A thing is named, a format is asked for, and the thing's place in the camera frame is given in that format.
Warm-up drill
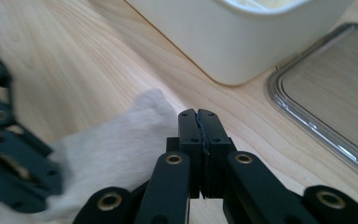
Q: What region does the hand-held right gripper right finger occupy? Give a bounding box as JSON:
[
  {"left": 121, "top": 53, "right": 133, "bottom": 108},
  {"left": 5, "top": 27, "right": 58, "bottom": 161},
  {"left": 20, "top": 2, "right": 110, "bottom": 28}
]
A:
[{"left": 197, "top": 108, "right": 237, "bottom": 200}]

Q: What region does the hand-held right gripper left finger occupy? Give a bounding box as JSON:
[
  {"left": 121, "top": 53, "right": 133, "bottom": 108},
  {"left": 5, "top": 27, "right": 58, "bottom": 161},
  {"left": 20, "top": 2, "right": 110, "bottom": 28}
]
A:
[{"left": 166, "top": 108, "right": 205, "bottom": 200}]

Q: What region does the beige ankle sock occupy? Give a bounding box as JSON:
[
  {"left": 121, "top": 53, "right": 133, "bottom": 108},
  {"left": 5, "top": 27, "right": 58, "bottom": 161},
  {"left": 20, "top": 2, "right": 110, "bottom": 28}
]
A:
[{"left": 0, "top": 89, "right": 182, "bottom": 224}]

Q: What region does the white divided storage box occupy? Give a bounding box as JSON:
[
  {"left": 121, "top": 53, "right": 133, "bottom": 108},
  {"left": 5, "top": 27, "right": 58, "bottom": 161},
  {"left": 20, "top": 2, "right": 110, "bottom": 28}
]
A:
[{"left": 124, "top": 0, "right": 356, "bottom": 87}]

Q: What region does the clear plastic box lid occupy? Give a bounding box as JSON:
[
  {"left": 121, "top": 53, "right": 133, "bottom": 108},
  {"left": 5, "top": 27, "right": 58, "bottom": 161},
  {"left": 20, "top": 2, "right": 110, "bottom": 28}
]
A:
[{"left": 266, "top": 21, "right": 358, "bottom": 185}]

